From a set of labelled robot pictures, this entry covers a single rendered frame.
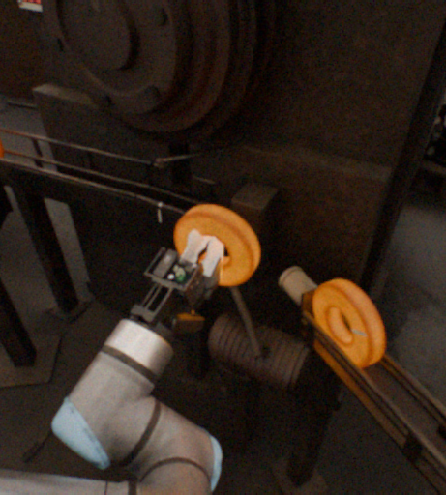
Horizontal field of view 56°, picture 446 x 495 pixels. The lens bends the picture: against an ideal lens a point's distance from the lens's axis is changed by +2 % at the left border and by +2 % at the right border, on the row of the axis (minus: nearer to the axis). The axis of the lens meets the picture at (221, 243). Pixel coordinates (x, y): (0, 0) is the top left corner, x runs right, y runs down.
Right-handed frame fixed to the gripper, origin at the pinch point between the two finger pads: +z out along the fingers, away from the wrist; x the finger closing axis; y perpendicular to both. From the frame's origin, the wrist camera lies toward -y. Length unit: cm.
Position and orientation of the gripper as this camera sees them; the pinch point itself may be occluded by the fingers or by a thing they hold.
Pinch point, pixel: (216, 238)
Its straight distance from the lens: 71.2
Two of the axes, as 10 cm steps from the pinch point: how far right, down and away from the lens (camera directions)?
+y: -1.3, -5.6, -8.2
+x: -8.7, -3.3, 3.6
